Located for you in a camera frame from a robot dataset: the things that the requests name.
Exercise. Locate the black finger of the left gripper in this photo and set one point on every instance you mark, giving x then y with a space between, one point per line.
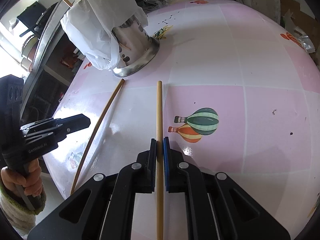
71 124

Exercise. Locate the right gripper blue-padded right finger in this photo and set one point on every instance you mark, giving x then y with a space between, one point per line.
183 177

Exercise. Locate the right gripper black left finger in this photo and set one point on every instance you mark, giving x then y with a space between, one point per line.
137 177

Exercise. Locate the bamboo chopstick one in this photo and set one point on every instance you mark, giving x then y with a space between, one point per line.
159 164

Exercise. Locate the grey kitchen counter shelf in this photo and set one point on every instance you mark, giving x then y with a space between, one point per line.
50 37

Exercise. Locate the left hand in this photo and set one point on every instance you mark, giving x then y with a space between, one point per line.
32 184

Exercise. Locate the steel utensil holder canister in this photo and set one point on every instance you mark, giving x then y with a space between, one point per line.
136 47

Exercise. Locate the white plastic bag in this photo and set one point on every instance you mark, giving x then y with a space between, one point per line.
89 23

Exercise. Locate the cardboard box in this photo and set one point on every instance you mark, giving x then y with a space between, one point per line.
299 18

